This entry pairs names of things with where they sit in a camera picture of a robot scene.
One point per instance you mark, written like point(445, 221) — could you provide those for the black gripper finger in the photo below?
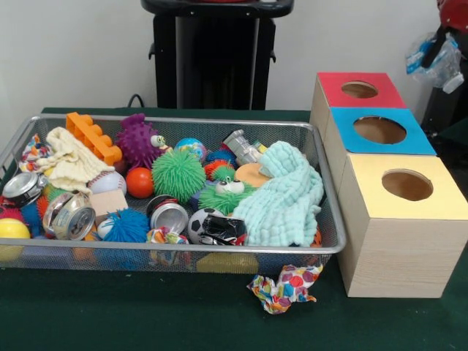
point(436, 47)

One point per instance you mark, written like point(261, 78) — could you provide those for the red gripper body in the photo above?
point(455, 14)

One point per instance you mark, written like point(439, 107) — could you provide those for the crushed clear plastic bottle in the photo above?
point(448, 62)

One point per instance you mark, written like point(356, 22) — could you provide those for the colourful patterned cloth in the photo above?
point(283, 289)

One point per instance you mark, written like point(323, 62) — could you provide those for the red black drink can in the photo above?
point(166, 217)

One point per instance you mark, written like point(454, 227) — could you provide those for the wooden box with three holes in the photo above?
point(395, 256)

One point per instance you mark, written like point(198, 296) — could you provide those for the black flat panel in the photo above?
point(448, 106)

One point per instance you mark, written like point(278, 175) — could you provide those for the dark green table cloth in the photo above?
point(183, 321)
point(457, 133)

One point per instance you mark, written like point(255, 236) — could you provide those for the mint green cloth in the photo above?
point(281, 201)

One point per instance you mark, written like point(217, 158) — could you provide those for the green fuzzy toy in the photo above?
point(179, 175)

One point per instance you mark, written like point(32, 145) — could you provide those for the small soccer ball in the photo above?
point(197, 223)

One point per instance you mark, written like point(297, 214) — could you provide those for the purple spiky toy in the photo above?
point(139, 140)

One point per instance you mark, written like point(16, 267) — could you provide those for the orange toy building block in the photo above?
point(91, 137)

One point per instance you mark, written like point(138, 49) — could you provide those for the blue fuzzy toy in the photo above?
point(122, 226)

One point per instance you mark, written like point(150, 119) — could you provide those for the cream knitted cloth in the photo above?
point(73, 161)

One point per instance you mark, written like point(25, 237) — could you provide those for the yellow ball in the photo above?
point(14, 231)

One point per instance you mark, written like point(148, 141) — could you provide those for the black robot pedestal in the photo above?
point(204, 55)

